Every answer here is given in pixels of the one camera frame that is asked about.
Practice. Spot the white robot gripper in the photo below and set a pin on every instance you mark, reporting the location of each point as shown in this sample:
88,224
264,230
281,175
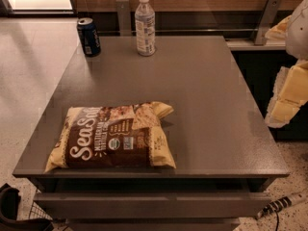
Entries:
298,31

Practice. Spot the clear plastic water bottle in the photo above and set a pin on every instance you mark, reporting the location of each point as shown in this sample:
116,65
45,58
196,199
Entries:
145,28

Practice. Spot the brown sea salt chip bag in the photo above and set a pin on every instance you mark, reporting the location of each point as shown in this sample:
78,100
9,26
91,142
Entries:
122,136

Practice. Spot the black bag on floor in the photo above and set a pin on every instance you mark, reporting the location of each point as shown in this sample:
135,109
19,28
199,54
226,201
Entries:
9,202

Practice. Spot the black white striped power strip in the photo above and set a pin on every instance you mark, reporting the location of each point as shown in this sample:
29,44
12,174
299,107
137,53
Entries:
282,203

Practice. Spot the blue soda can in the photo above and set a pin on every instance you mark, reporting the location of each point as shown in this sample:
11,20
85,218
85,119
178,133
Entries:
88,36

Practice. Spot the grey cabinet drawer front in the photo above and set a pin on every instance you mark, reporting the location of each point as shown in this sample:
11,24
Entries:
152,205

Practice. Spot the right metal rail bracket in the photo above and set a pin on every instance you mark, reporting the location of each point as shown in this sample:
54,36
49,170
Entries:
267,17

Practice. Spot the metal rail bracket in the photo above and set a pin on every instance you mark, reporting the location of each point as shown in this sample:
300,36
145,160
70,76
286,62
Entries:
267,17
124,17

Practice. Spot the left metal rail bracket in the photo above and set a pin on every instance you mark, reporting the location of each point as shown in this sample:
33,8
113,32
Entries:
124,17

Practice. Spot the wire basket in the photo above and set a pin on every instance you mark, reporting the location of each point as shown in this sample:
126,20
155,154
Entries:
37,212

